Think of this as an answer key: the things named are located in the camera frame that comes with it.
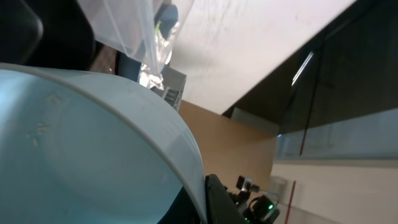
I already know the light blue rice bowl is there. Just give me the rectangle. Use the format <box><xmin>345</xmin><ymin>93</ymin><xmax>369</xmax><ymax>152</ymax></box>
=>
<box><xmin>1</xmin><ymin>63</ymin><xmax>207</xmax><ymax>223</ymax></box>

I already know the clear plastic bin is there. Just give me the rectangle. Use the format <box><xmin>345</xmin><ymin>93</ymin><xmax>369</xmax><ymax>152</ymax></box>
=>
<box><xmin>78</xmin><ymin>0</ymin><xmax>194</xmax><ymax>75</ymax></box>

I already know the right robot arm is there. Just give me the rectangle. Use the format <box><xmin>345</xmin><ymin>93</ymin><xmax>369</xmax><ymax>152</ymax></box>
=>
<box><xmin>228</xmin><ymin>175</ymin><xmax>280</xmax><ymax>224</ymax></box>

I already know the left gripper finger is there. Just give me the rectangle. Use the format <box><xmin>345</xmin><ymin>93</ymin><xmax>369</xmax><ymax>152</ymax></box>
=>
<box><xmin>205</xmin><ymin>174</ymin><xmax>240</xmax><ymax>224</ymax></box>

